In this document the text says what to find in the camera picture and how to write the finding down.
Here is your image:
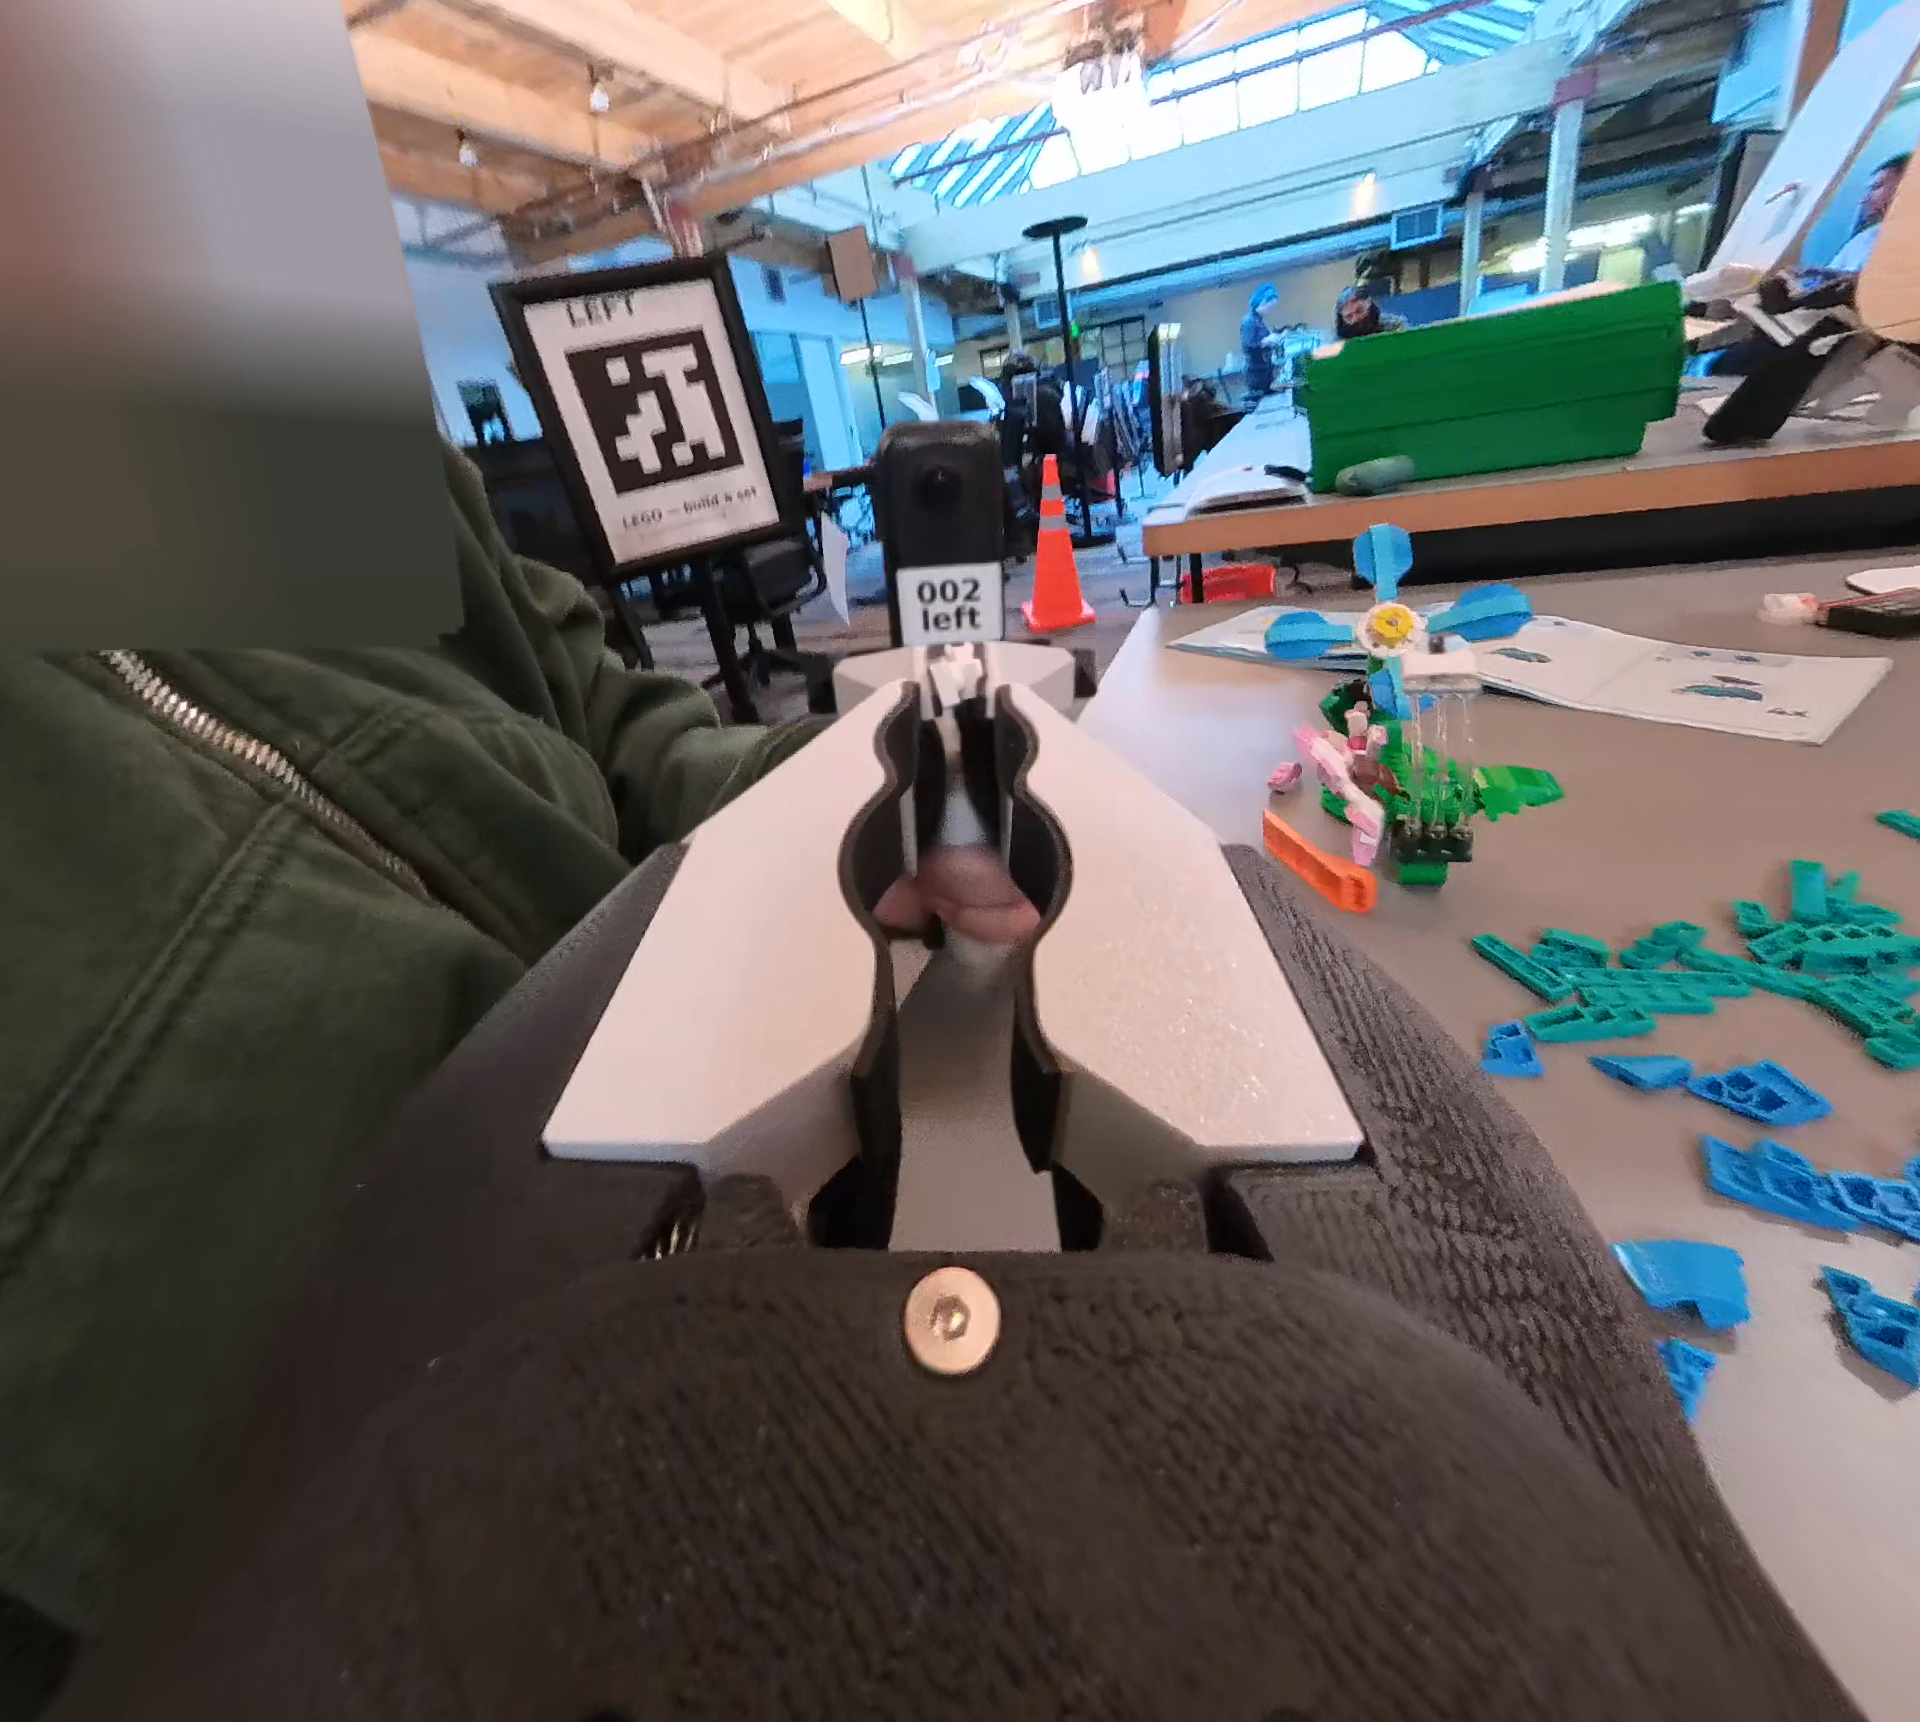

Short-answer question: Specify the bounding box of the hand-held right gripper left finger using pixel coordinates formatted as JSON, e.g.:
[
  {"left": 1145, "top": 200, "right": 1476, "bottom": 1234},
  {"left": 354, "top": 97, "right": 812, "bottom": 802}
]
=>
[{"left": 542, "top": 677, "right": 954, "bottom": 1175}]

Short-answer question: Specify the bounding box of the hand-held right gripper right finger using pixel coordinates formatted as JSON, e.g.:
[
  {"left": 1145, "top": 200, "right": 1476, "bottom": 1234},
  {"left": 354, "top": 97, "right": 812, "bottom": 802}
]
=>
[{"left": 983, "top": 684, "right": 1368, "bottom": 1175}]

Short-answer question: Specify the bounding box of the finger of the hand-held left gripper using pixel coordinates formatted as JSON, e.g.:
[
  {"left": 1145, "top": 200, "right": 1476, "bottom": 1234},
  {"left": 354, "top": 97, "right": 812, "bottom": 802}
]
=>
[
  {"left": 983, "top": 645, "right": 1098, "bottom": 724},
  {"left": 831, "top": 643, "right": 937, "bottom": 720}
]

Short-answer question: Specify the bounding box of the person's left forearm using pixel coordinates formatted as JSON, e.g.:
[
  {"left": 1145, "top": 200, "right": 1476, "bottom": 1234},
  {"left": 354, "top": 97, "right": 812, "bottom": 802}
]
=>
[{"left": 601, "top": 677, "right": 843, "bottom": 876}]

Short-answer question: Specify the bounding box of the orange lego brick separator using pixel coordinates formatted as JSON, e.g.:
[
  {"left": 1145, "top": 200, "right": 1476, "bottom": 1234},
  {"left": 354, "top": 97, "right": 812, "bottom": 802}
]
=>
[{"left": 1261, "top": 808, "right": 1381, "bottom": 915}]

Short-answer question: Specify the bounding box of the lego windmill flower model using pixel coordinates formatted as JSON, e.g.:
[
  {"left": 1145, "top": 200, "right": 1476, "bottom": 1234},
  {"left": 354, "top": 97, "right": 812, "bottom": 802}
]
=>
[{"left": 1264, "top": 522, "right": 1567, "bottom": 887}]

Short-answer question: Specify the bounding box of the pile of teal lego pieces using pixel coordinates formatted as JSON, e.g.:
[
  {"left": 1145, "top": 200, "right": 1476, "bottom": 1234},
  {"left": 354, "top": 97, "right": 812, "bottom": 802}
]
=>
[{"left": 1468, "top": 808, "right": 1920, "bottom": 1074}]

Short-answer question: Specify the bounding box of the lego instruction booklet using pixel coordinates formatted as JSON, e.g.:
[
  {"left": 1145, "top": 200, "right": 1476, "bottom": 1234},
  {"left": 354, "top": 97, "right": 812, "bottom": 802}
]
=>
[{"left": 1169, "top": 602, "right": 1897, "bottom": 748}]

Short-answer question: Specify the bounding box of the pile of blue lego pieces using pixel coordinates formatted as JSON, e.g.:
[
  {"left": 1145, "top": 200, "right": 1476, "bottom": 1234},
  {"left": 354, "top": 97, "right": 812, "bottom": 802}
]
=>
[{"left": 1481, "top": 1016, "right": 1920, "bottom": 1425}]

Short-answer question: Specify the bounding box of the person's left hand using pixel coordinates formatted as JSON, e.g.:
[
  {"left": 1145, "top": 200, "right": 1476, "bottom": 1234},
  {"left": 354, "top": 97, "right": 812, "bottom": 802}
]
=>
[{"left": 876, "top": 846, "right": 1039, "bottom": 947}]

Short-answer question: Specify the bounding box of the orange traffic cone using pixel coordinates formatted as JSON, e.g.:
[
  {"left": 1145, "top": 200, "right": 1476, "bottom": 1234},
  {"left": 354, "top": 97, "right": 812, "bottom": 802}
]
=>
[{"left": 1021, "top": 454, "right": 1098, "bottom": 635}]

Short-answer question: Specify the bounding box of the black office chair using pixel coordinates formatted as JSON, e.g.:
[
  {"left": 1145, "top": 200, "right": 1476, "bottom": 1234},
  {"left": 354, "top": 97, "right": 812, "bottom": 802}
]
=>
[{"left": 682, "top": 534, "right": 836, "bottom": 722}]

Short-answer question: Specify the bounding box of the white paper stack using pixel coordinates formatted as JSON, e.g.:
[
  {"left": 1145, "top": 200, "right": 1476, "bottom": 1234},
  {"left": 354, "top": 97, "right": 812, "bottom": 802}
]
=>
[{"left": 1182, "top": 461, "right": 1311, "bottom": 514}]

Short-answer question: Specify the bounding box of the framed marker sign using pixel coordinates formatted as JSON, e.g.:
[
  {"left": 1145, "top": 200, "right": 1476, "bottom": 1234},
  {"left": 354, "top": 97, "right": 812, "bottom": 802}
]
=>
[{"left": 489, "top": 252, "right": 800, "bottom": 583}]

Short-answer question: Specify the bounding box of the green zip jacket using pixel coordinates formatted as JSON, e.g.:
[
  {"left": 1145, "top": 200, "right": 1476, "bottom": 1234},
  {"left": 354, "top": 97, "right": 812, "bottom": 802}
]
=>
[{"left": 0, "top": 431, "right": 843, "bottom": 1722}]

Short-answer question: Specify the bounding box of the green plastic crate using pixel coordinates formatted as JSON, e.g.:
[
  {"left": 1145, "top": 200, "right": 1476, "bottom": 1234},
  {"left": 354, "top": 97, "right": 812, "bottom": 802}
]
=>
[{"left": 1296, "top": 282, "right": 1693, "bottom": 496}]

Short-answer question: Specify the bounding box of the wooden table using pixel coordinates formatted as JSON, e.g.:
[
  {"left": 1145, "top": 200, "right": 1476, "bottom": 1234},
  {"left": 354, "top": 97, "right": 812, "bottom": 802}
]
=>
[{"left": 1141, "top": 424, "right": 1920, "bottom": 563}]

